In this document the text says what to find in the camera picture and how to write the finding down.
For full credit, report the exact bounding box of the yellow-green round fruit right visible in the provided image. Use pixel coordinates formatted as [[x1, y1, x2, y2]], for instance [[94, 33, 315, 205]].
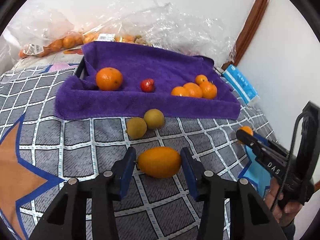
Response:
[[143, 109, 165, 130]]

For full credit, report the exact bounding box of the bag of oranges with label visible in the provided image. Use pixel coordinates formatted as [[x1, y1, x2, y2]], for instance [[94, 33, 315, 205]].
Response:
[[82, 31, 152, 47]]

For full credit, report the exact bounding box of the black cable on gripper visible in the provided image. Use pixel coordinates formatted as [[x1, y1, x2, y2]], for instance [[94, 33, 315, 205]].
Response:
[[271, 109, 311, 212]]

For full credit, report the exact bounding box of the small tangerine at back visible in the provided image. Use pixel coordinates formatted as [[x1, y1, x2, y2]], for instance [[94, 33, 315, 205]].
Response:
[[195, 74, 208, 85]]

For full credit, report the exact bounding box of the purple towel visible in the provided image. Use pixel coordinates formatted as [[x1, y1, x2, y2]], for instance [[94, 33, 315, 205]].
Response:
[[55, 41, 240, 120]]

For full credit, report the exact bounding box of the small red fruit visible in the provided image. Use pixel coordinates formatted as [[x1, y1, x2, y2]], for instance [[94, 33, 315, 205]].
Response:
[[140, 79, 155, 93]]

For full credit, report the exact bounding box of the large orange in tray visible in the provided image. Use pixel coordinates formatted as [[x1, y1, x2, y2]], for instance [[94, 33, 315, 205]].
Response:
[[95, 67, 123, 91]]

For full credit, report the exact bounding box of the person's right hand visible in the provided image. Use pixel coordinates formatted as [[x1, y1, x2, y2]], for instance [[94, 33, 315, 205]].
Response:
[[264, 178, 303, 226]]

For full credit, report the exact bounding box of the tangerine of pile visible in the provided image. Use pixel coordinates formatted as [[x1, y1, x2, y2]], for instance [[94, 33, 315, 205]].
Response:
[[183, 82, 203, 98], [171, 86, 190, 96]]

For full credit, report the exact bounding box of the tangerine with stem right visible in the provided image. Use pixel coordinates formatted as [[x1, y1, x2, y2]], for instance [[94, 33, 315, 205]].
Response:
[[199, 81, 217, 99]]

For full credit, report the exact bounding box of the tangerine front left of pile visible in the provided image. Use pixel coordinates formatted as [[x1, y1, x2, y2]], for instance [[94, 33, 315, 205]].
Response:
[[171, 86, 190, 96]]

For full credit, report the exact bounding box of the grey checked star blanket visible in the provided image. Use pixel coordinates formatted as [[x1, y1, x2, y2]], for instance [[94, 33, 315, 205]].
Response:
[[1, 66, 275, 239]]

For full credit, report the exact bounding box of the bag of tangerines left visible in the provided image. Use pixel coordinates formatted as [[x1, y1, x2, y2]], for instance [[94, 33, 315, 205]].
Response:
[[18, 31, 83, 59]]

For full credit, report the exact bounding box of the brown wooden door frame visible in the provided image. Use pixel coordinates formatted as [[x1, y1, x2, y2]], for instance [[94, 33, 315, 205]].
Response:
[[222, 0, 269, 70]]

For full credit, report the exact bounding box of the yellow-green round fruit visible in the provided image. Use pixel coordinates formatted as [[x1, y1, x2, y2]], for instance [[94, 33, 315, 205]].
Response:
[[126, 117, 148, 140], [143, 109, 165, 130]]

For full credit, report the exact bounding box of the yellow-green round fruit left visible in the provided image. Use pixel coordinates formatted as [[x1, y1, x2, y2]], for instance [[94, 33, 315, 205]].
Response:
[[126, 117, 148, 140]]

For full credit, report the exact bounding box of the oval orange kumquat fruit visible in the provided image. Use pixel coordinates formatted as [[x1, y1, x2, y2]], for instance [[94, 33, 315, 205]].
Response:
[[137, 146, 182, 179]]

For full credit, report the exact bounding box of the blue tissue pack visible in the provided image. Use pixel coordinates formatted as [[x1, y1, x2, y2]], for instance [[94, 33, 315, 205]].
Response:
[[222, 64, 260, 106]]

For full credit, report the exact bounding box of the clear plastic bags pile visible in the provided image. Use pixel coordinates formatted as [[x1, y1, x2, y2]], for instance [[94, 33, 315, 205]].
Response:
[[4, 0, 235, 66]]

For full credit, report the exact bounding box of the tangerine middle of pile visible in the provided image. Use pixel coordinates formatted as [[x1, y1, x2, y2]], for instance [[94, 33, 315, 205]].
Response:
[[183, 82, 203, 98]]

